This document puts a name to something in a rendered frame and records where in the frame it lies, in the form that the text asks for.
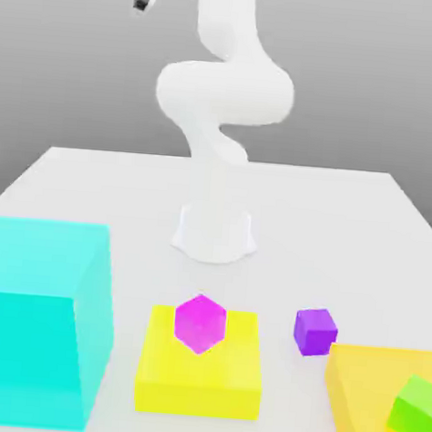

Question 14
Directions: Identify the large yellow box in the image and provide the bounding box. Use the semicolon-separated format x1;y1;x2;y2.
132;303;270;423

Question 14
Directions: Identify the small green cube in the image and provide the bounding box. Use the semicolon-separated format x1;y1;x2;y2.
386;372;432;432

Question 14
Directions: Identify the small purple cube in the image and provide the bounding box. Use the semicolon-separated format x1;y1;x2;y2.
291;305;341;360

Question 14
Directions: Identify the large cyan box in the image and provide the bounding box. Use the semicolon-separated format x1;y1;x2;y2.
0;215;124;432

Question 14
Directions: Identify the small magenta cube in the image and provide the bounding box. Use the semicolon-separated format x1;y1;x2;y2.
170;292;230;358

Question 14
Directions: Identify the large orange box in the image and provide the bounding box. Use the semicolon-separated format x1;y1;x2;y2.
320;342;432;432

